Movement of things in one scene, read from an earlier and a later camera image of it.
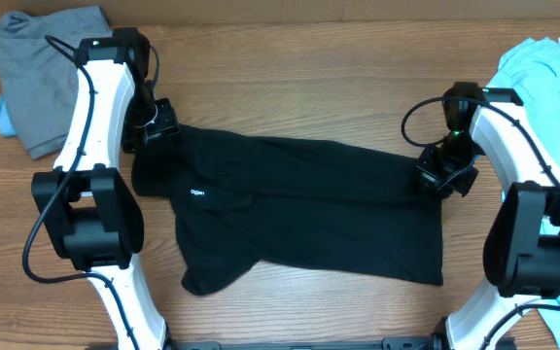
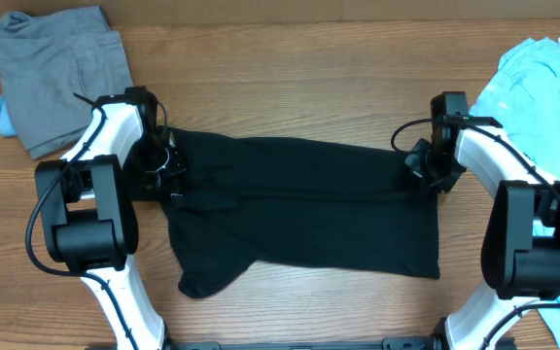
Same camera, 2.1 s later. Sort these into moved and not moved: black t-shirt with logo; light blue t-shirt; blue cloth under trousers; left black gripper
Moved: left black gripper
Not moved: light blue t-shirt; blue cloth under trousers; black t-shirt with logo
